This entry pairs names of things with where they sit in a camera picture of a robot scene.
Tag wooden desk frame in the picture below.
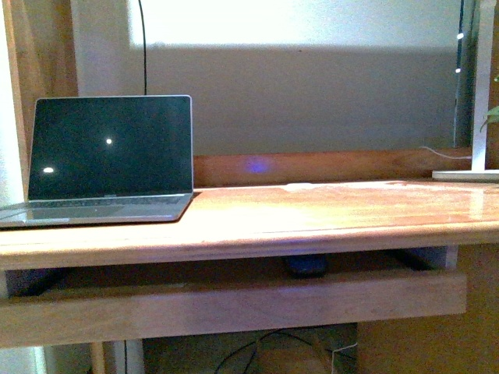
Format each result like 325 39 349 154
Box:
1 148 498 373

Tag grey open laptop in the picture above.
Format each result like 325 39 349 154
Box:
1 95 194 228

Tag black floor cable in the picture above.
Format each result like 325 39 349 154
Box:
213 329 297 374

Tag white string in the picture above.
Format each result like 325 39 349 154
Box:
330 342 358 374

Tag white desk lamp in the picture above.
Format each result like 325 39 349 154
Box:
432 1 498 183

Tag dark grey computer mouse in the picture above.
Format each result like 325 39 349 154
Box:
284 255 327 278

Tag green plant leaves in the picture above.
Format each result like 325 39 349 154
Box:
480 106 499 131

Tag wooden pull-out keyboard tray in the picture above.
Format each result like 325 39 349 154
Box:
1 251 466 348

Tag white lamp cable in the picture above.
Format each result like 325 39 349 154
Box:
419 145 473 161

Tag black hanging cable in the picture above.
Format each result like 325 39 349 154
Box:
137 0 149 97

